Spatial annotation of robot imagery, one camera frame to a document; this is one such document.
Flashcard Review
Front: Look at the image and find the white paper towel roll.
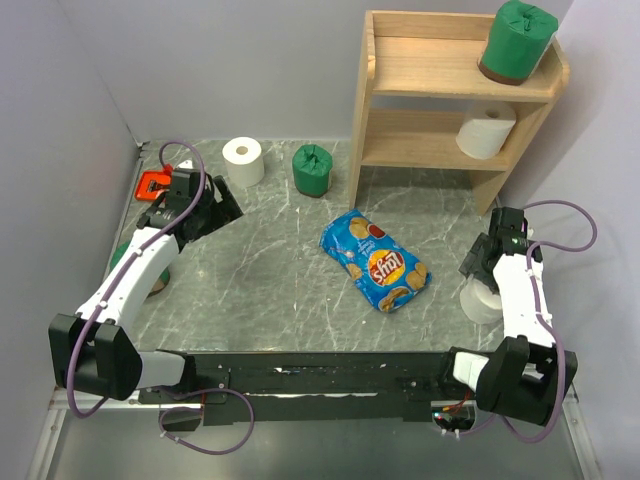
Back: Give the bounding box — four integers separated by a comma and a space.
459, 276, 503, 325
222, 137, 265, 189
456, 101, 517, 160

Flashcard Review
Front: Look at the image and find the green paper towel roll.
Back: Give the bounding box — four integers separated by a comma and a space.
478, 1, 559, 86

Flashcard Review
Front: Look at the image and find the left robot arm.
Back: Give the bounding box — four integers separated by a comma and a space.
48, 169, 243, 402

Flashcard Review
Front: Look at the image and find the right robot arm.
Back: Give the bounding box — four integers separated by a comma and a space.
437, 207, 578, 426

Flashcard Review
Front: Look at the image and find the wooden two-tier shelf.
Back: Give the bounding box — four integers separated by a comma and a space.
348, 10, 570, 214

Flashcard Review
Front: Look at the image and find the orange razor package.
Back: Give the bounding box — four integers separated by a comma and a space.
134, 170, 170, 202

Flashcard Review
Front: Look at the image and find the green wrapped roll left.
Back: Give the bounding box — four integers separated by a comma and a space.
109, 241, 171, 298

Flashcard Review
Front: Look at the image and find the green wrapped roll back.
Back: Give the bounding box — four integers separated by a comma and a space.
292, 144, 333, 198

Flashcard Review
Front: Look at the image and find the blue Lays chips bag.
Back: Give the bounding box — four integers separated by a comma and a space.
319, 209, 431, 313

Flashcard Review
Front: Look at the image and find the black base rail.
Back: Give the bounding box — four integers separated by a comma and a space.
139, 352, 474, 426

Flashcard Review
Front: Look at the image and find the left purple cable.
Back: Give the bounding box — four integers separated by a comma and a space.
66, 141, 256, 455

